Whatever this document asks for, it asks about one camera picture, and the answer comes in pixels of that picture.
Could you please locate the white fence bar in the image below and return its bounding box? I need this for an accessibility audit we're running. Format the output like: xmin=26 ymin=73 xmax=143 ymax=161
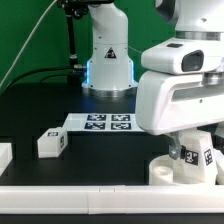
xmin=0 ymin=143 xmax=13 ymax=176
xmin=0 ymin=186 xmax=224 ymax=214

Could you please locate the white cable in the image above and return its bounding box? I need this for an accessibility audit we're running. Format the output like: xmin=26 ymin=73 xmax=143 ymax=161
xmin=0 ymin=0 xmax=58 ymax=88

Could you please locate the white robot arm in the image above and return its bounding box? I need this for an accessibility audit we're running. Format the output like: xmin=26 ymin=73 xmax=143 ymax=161
xmin=82 ymin=0 xmax=224 ymax=158

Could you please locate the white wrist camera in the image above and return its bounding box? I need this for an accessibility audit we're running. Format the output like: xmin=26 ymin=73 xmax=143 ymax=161
xmin=141 ymin=39 xmax=224 ymax=75

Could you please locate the white marker base plate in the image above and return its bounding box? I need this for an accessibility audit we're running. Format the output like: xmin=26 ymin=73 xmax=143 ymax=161
xmin=63 ymin=113 xmax=141 ymax=132

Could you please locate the white left fence bar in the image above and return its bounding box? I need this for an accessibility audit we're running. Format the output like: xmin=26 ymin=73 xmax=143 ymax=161
xmin=0 ymin=143 xmax=13 ymax=176

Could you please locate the black cable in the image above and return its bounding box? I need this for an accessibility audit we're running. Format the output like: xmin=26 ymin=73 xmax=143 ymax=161
xmin=0 ymin=65 xmax=88 ymax=96

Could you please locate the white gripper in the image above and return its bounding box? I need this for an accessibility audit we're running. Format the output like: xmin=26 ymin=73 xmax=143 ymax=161
xmin=135 ymin=71 xmax=224 ymax=160

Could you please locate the white front fence bar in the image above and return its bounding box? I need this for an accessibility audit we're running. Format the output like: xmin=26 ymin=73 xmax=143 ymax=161
xmin=0 ymin=186 xmax=224 ymax=214

